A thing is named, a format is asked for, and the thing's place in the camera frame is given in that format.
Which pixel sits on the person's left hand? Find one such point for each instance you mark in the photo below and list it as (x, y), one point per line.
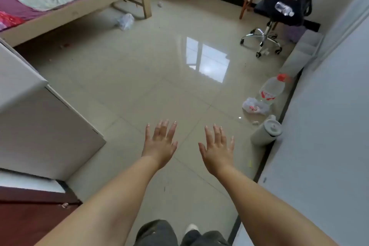
(160, 147)

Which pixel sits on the person's right hand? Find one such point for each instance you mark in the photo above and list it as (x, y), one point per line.
(219, 153)

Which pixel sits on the person's left forearm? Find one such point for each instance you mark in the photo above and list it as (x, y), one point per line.
(109, 205)

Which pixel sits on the person's right forearm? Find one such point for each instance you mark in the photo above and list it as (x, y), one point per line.
(268, 211)

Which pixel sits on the person's left leg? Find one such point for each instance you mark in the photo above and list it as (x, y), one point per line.
(155, 234)

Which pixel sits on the person's leg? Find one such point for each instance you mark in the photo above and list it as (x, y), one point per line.
(207, 239)
(155, 234)

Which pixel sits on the person's right leg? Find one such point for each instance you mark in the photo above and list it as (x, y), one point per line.
(207, 239)

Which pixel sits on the white dressing table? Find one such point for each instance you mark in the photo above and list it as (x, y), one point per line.
(37, 127)

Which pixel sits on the white thermos cup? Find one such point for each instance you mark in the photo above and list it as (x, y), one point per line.
(266, 132)

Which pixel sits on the white red plastic bag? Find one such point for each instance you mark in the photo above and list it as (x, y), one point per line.
(255, 107)

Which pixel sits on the large bottle with red cap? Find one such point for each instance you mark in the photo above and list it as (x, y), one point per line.
(272, 88)

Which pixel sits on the crumpled clear plastic bag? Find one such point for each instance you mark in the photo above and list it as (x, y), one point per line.
(126, 21)

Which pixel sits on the purple bag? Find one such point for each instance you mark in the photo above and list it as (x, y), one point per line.
(295, 34)

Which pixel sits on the red-brown wooden door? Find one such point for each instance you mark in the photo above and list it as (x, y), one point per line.
(26, 220)

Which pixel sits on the black office chair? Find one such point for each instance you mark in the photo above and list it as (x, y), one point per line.
(271, 9)

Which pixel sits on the clear water bottle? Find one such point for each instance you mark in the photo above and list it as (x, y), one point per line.
(284, 8)

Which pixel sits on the light wooden bed frame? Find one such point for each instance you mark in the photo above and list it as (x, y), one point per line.
(72, 13)

